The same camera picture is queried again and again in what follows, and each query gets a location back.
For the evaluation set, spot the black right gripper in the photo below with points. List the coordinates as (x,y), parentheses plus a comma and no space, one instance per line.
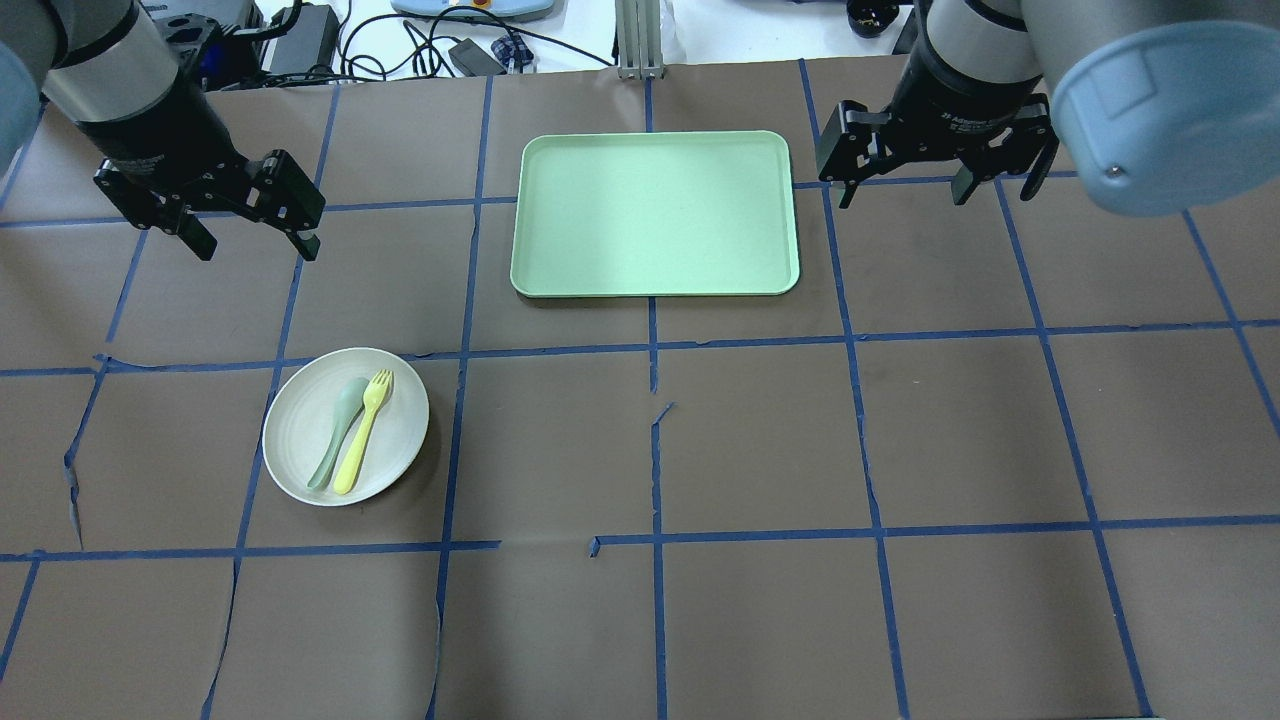
(962,102)

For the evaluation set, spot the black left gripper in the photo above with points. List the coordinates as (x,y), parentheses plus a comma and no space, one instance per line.
(152,143)

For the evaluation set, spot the yellow plastic fork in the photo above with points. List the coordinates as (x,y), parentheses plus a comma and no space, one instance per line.
(375,395)

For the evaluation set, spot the white round plate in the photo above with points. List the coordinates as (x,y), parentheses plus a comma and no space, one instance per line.
(299,420)

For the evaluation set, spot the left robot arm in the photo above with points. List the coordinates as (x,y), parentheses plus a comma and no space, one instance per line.
(129,83)

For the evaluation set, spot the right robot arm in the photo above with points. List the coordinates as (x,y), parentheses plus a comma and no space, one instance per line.
(1162,105)

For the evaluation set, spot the teal plastic spoon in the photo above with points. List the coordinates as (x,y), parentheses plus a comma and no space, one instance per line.
(347,406)

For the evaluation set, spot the black power adapter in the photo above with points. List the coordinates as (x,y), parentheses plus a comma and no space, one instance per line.
(308,47)

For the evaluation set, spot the light green tray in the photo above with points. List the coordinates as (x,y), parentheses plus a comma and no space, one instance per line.
(662,214)

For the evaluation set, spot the blue teach pendant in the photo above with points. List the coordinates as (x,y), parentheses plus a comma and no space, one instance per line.
(517,11)

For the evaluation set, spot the aluminium frame post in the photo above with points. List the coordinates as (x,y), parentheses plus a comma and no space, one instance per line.
(638,33)

